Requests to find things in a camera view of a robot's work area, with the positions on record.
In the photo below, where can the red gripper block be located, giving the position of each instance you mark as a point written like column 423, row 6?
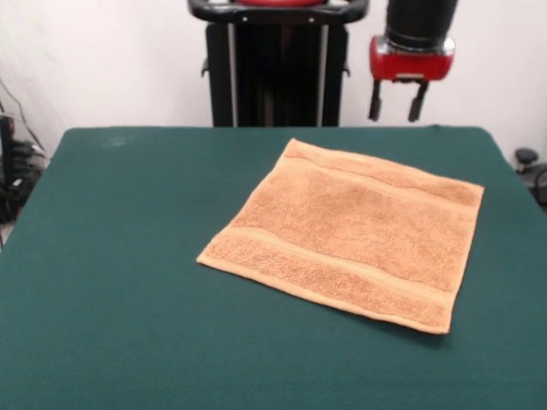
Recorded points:
column 410, row 64

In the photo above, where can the orange terry towel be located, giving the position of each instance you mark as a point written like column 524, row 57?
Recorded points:
column 350, row 235

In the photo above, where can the dark green table cloth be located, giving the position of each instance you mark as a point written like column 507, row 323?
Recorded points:
column 107, row 277

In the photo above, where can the black electronics box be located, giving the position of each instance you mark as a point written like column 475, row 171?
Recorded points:
column 6, row 171

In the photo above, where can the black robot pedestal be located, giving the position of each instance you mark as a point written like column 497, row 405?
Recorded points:
column 278, row 64

